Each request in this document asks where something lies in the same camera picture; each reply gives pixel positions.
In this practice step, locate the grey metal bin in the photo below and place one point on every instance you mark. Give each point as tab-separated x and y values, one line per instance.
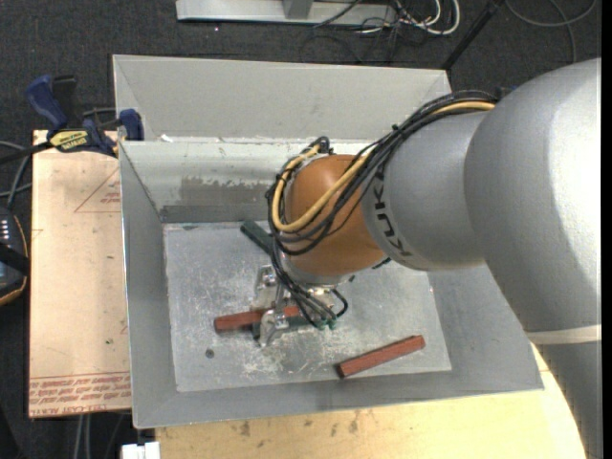
205	275

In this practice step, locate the brown cardboard board, red print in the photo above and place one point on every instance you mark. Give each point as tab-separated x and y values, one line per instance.
76	275

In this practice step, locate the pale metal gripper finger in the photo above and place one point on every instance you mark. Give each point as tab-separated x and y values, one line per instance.
264	285
270	323

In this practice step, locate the dark green flat block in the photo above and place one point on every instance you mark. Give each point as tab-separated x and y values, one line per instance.
255	237

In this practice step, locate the red-brown flat block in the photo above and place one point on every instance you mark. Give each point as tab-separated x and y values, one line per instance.
236	322
382	356

